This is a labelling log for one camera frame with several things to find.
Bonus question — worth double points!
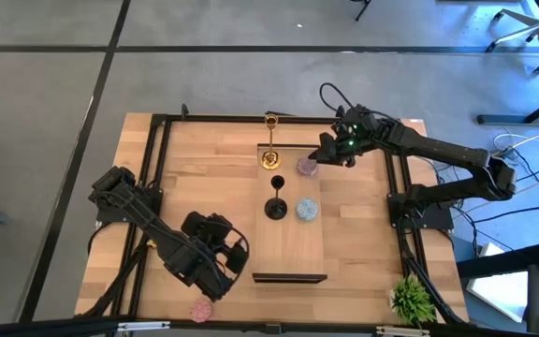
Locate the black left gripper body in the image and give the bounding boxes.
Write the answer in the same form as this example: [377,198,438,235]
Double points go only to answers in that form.
[194,214,235,269]

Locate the white floor cable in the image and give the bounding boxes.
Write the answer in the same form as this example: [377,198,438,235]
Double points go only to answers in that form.
[491,124,539,159]

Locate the wooden riser shelf black legs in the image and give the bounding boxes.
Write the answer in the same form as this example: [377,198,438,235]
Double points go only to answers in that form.
[251,142,329,286]

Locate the small green potted plant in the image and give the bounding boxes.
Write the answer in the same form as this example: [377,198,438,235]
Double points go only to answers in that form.
[387,274,438,330]

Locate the mauve round candle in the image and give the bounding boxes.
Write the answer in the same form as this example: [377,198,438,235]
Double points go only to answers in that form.
[296,156,320,179]

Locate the white office chair base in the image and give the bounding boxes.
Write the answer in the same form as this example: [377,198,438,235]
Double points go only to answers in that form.
[483,6,539,77]

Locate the light blue round candle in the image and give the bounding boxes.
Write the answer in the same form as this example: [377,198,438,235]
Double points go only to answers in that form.
[294,196,320,223]

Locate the tall gold candlestick holder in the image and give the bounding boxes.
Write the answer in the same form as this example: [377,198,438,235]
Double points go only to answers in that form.
[259,112,284,171]

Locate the black left arm cable bundle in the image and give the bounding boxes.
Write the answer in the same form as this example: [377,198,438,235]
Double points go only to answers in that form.
[80,218,153,320]

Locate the black desk leg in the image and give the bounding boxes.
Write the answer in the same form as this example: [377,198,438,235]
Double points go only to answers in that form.
[475,0,539,127]

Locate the black candlestick holder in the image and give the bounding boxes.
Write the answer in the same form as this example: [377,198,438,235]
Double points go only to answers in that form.
[263,174,289,222]

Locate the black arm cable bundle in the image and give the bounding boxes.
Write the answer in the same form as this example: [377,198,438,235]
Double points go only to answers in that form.
[396,223,468,328]
[80,218,153,320]

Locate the white floor box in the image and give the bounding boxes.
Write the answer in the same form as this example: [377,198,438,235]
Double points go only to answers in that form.
[464,242,530,325]

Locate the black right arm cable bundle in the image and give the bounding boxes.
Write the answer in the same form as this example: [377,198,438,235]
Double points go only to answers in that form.
[396,223,468,328]

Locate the black gantry frame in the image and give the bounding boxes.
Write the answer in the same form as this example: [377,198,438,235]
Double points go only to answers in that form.
[0,315,539,337]

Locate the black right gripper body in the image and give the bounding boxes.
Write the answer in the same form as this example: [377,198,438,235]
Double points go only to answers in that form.
[331,106,386,161]

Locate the pink round candle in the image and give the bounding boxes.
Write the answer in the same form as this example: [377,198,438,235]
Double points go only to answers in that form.
[189,299,213,325]

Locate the black aluminium table frame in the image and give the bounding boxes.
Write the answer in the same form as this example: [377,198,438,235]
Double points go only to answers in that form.
[109,103,439,329]

